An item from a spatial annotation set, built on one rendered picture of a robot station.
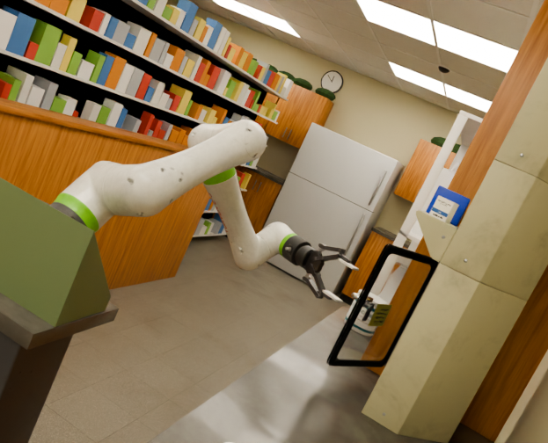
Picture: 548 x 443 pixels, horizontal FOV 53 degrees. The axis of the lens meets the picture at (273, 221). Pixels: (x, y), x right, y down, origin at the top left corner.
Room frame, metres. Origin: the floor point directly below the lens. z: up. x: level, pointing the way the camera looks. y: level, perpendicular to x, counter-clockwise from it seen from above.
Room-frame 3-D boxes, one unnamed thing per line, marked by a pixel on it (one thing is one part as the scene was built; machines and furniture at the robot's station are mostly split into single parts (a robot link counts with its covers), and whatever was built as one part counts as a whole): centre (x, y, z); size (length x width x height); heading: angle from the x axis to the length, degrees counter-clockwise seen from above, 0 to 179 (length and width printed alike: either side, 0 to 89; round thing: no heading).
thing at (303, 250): (1.81, -0.17, 1.20); 0.09 x 0.07 x 0.08; 46
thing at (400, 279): (1.64, -0.42, 1.19); 0.30 x 0.01 x 0.40; 135
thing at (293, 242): (1.86, -0.12, 1.20); 0.12 x 0.06 x 0.09; 136
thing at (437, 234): (1.61, -0.44, 1.46); 0.32 x 0.11 x 0.10; 162
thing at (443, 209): (1.57, -0.42, 1.54); 0.05 x 0.05 x 0.06; 58
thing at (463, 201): (1.71, -0.47, 1.56); 0.10 x 0.10 x 0.09; 72
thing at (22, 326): (1.28, 0.47, 0.92); 0.32 x 0.32 x 0.04; 75
